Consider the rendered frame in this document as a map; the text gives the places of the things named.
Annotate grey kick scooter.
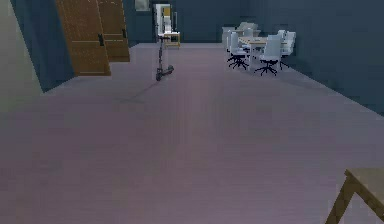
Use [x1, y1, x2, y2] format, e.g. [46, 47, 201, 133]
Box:
[155, 35, 175, 82]

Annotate white swivel office chair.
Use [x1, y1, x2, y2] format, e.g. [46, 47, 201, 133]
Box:
[254, 34, 283, 77]
[226, 31, 250, 71]
[277, 29, 297, 71]

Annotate small light wooden side table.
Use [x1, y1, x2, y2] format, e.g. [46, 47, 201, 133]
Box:
[163, 31, 181, 48]

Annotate white cabinet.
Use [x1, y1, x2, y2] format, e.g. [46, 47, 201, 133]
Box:
[221, 26, 236, 48]

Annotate pale wooden dining table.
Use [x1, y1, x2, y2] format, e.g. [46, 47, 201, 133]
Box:
[237, 35, 288, 72]

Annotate brown wooden room door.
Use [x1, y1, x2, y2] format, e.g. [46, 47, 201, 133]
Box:
[55, 0, 112, 77]
[96, 0, 131, 63]

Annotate framed wall picture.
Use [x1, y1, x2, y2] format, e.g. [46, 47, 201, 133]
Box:
[134, 0, 151, 12]

